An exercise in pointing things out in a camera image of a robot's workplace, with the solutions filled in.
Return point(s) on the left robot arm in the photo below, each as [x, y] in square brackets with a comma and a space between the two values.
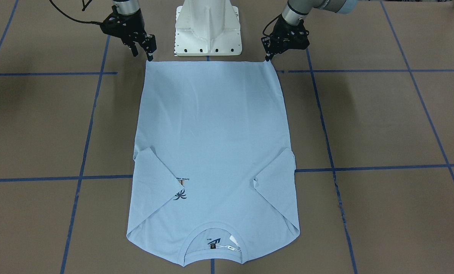
[299, 9]

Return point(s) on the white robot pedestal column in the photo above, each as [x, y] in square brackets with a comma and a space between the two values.
[207, 28]

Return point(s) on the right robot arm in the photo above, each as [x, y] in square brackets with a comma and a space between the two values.
[125, 7]

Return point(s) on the light blue t-shirt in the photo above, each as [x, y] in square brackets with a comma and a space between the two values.
[213, 165]

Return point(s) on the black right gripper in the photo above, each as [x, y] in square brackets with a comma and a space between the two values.
[131, 25]

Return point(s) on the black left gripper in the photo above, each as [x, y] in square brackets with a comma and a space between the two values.
[281, 30]

